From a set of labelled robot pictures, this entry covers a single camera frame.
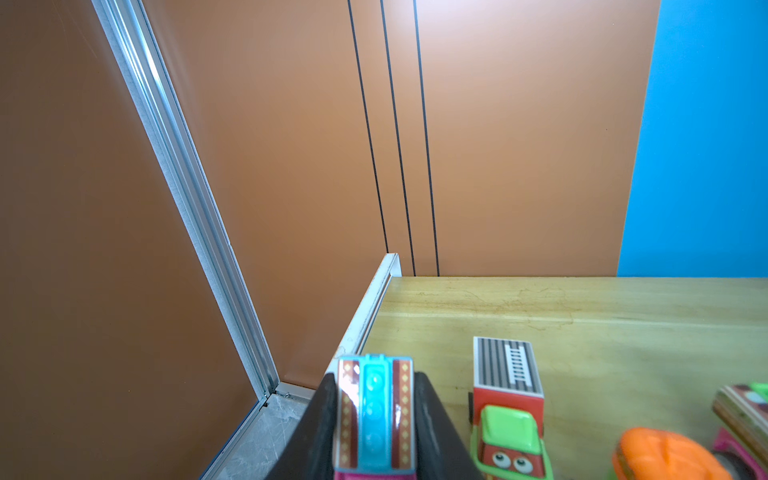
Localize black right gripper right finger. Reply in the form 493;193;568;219
414;372;483;480

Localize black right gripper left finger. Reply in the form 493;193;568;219
266;373;338;480

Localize yellow multicolour toy car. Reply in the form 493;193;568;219
468;336;554;480

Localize orange green toy car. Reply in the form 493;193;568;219
607;427;733;480

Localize pink purple toy car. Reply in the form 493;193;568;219
712;382;767;480

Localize white frame wooden shelf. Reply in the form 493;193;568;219
337;254;767;479

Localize aluminium corner post left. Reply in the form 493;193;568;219
93;1;279;402

